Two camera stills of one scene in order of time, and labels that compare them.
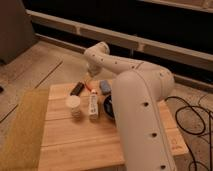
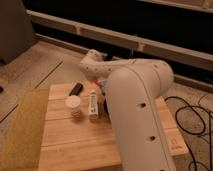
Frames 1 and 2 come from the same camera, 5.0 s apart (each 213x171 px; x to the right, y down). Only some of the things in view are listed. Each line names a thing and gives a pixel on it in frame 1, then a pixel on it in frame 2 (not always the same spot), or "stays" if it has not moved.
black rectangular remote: [77, 89] stays
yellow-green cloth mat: [22, 146] stays
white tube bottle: [93, 106] stays
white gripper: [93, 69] → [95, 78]
